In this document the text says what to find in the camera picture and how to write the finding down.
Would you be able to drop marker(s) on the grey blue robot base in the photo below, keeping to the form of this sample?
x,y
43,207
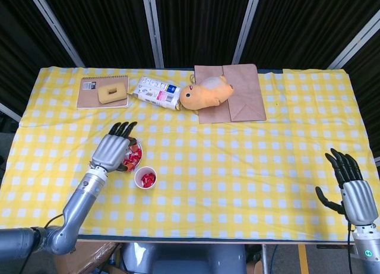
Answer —
x,y
184,259

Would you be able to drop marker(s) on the orange plush toy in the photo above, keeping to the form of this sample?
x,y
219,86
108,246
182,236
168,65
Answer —
x,y
205,95

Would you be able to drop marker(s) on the metal table leg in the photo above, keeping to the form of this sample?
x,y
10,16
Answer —
x,y
264,259

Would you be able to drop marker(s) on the white printed plastic package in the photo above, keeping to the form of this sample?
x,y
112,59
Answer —
x,y
154,92

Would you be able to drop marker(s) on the black pleated curtain panel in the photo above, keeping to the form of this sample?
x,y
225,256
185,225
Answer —
x,y
371,78
202,24
104,24
17,33
305,24

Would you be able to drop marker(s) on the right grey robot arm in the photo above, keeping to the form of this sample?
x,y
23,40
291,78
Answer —
x,y
369,253

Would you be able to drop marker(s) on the yellow white checkered tablecloth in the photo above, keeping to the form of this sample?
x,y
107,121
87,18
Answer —
x,y
207,167

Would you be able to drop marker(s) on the grey metal frame post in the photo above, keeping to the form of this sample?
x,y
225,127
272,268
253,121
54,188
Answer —
x,y
152,27
377,161
247,25
353,40
9,111
55,28

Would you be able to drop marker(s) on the yellow sponge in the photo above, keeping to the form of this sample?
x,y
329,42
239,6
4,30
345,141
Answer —
x,y
104,97

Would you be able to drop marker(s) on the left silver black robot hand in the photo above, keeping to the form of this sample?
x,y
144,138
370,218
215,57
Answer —
x,y
111,152

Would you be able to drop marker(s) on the brown spiral notebook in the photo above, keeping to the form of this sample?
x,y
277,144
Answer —
x,y
87,98

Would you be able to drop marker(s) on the white paper cup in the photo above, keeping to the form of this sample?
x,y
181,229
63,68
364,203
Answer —
x,y
138,174

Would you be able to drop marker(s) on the cardboard box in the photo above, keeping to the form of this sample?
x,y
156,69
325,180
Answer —
x,y
89,256

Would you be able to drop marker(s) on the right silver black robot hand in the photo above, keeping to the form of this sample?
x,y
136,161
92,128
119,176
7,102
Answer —
x,y
359,202

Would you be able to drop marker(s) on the round metal plate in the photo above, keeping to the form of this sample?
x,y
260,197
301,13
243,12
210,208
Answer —
x,y
139,144

